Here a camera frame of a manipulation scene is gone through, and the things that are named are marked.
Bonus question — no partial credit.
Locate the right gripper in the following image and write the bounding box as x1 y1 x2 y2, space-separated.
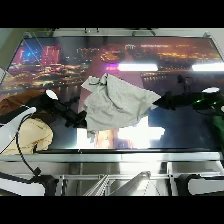
153 91 183 111

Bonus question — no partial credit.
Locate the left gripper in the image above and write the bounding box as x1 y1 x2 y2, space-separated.
64 109 89 130

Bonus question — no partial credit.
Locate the grey shirt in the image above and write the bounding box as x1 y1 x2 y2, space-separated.
80 72 162 143

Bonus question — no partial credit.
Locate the cream garment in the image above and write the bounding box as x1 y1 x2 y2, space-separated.
0 117 55 156

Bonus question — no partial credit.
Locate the brown garment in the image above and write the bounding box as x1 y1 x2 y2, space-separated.
0 89 51 117

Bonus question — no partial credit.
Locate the silver frame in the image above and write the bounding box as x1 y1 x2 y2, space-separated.
0 150 224 197

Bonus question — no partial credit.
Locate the black cable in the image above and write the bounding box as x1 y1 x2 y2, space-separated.
14 114 43 178

